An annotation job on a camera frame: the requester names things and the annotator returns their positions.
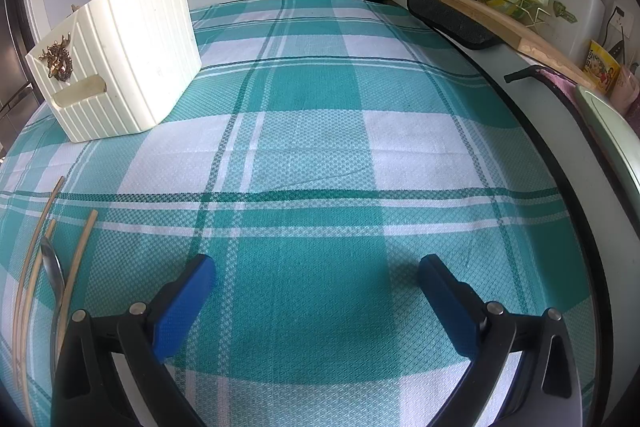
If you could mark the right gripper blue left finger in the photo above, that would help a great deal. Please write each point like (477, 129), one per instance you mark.
(153, 332)

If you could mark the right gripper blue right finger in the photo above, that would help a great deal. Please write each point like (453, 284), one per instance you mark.
(477, 330)

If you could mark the stainless steel spoon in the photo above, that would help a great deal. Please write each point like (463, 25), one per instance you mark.
(55, 276)

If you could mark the cream utensil holder box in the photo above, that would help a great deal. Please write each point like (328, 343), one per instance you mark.
(116, 67)

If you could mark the teal white checkered tablecloth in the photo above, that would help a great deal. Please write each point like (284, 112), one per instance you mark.
(325, 147)

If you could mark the light green cloth pad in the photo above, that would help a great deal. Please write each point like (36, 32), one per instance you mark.
(617, 138)

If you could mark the pink cloth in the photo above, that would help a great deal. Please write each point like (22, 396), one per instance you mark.
(560, 81)

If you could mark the stainless steel refrigerator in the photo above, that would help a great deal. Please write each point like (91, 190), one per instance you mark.
(19, 96)

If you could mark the wooden cutting board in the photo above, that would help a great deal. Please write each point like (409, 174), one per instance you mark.
(521, 39)

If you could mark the yellow snack packet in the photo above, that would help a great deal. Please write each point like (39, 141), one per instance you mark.
(600, 67)

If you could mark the white knife block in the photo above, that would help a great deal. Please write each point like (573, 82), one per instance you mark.
(570, 26)

